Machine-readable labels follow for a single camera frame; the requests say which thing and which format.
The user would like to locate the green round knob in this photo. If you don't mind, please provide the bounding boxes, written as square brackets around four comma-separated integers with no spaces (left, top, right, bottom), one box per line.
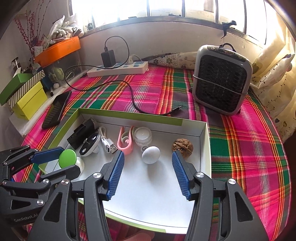
[58,149,84,173]

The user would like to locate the white round knob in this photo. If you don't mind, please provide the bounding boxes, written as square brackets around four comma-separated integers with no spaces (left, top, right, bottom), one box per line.
[142,146,161,164]

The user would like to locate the pink oblong case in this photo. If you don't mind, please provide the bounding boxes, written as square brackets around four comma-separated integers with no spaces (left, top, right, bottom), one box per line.
[126,230,155,241]

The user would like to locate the brown walnut in tray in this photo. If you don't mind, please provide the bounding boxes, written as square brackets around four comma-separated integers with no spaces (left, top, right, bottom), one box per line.
[171,138,194,159]

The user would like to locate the black white round device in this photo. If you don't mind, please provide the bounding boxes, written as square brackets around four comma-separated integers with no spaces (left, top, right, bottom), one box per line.
[79,133,100,157]

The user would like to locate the black smartphone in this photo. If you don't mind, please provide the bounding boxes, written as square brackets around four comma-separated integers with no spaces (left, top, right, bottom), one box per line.
[42,90,72,130]

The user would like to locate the yellow-green box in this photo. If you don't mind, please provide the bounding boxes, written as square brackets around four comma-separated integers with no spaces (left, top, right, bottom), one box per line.
[12,81,48,121]

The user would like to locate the green white cardboard box tray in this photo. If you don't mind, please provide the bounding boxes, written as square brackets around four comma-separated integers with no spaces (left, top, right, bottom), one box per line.
[45,108,211,234]

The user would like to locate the pink silicone clip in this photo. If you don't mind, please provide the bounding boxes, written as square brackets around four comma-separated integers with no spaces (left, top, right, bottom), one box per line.
[117,126,134,156]

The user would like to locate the black rectangular battery case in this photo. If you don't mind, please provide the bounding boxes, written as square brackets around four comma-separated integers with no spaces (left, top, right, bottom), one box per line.
[67,119,96,150]

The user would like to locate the plaid bed sheet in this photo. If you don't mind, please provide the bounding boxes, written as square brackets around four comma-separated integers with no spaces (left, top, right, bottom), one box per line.
[14,64,293,241]

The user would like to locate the small clear cream jar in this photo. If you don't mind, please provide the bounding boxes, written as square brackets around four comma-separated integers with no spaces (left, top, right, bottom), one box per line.
[133,126,152,147]

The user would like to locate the striped gift box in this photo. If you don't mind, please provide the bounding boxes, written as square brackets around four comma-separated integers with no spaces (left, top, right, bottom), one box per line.
[8,70,45,108]

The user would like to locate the green box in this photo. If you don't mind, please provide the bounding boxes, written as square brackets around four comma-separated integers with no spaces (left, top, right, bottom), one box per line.
[0,73,33,105]

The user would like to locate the orange storage bin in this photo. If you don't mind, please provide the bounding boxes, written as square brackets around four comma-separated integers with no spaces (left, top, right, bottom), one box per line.
[35,36,81,68]

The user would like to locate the grey portable fan heater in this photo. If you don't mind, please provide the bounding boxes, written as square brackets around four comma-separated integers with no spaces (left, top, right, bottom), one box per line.
[192,43,252,115]

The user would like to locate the red flower branches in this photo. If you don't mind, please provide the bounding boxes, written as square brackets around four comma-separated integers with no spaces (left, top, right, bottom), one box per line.
[15,1,51,56]

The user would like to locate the black charger adapter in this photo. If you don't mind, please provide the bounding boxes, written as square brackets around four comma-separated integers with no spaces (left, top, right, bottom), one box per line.
[101,47,116,68]

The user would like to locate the floral pillow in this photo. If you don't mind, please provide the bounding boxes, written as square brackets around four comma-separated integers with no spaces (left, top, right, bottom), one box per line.
[145,51,197,70]

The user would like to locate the cream heart-pattern curtain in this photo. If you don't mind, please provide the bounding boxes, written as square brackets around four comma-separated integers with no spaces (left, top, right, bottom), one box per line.
[250,14,295,142]

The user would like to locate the white power strip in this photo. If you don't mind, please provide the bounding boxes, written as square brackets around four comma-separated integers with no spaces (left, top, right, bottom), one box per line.
[87,61,149,77]

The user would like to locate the black window latch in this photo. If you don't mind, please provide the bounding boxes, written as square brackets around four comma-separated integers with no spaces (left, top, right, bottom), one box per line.
[222,21,237,39]

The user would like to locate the white usb cable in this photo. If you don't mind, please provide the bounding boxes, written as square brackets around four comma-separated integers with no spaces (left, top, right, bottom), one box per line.
[98,126,118,155]

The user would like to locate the black charging cable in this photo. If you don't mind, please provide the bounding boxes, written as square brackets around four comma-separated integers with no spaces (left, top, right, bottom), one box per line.
[63,35,183,117]

